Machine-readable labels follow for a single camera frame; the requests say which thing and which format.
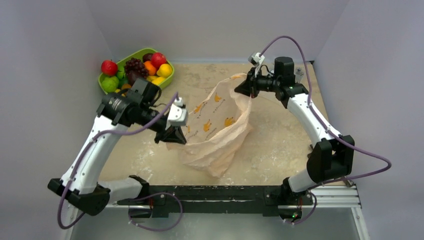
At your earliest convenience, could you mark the clear plastic screw box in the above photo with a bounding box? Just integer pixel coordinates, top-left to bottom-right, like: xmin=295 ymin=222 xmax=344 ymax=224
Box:
xmin=294 ymin=66 xmax=306 ymax=84

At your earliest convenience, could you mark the translucent orange plastic bag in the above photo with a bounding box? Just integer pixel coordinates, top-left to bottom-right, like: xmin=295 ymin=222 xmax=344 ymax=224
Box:
xmin=166 ymin=73 xmax=252 ymax=178

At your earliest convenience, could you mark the dark purple grape bunch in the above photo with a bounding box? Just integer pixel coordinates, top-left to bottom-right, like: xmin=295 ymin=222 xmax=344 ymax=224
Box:
xmin=124 ymin=57 xmax=149 ymax=79

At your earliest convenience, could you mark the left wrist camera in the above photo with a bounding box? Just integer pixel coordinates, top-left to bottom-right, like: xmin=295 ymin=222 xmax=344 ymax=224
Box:
xmin=166 ymin=97 xmax=189 ymax=129

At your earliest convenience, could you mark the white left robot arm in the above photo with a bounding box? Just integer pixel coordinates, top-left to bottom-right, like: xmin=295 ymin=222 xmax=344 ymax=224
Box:
xmin=47 ymin=79 xmax=188 ymax=216

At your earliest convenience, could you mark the dark red plum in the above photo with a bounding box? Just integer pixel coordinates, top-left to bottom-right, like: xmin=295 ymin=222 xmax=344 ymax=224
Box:
xmin=126 ymin=70 xmax=142 ymax=86

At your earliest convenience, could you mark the green bumpy custard apple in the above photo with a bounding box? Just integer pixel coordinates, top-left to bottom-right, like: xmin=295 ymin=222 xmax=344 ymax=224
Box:
xmin=100 ymin=76 xmax=120 ymax=93

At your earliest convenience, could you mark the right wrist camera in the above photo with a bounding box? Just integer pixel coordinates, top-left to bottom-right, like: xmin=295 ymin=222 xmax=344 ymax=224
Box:
xmin=248 ymin=52 xmax=265 ymax=67

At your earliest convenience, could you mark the red apple outside basket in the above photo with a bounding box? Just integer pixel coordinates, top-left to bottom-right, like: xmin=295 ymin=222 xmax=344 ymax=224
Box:
xmin=100 ymin=60 xmax=119 ymax=77

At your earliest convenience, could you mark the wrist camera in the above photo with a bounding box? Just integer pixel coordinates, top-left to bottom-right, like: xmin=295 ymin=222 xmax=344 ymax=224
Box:
xmin=166 ymin=97 xmax=189 ymax=129
xmin=248 ymin=52 xmax=265 ymax=67

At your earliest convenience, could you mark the green plastic fruit basket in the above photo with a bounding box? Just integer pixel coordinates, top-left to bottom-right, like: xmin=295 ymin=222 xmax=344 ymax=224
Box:
xmin=97 ymin=48 xmax=175 ymax=94

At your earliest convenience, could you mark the brown kiwi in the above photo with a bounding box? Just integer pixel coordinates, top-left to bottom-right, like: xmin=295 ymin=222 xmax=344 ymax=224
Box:
xmin=121 ymin=83 xmax=132 ymax=90

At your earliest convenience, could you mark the orange tangerine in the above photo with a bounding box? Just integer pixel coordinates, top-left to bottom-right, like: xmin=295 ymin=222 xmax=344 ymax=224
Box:
xmin=143 ymin=61 xmax=157 ymax=76

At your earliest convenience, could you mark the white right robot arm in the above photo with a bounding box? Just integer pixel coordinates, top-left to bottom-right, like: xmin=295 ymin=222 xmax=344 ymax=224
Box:
xmin=234 ymin=53 xmax=355 ymax=204

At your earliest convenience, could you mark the red apple in basket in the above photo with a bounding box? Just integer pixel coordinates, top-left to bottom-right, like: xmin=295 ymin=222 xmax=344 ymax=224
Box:
xmin=150 ymin=52 xmax=168 ymax=69

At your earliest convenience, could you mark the yellow lemon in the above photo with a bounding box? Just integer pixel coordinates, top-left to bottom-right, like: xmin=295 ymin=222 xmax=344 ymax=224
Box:
xmin=156 ymin=63 xmax=173 ymax=79

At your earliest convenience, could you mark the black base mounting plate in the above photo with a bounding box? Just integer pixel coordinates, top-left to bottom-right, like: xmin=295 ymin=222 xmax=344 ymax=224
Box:
xmin=117 ymin=183 xmax=313 ymax=219

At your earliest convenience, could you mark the front aluminium rail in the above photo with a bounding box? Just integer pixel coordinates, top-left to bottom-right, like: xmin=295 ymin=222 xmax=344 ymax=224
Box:
xmin=108 ymin=185 xmax=361 ymax=208

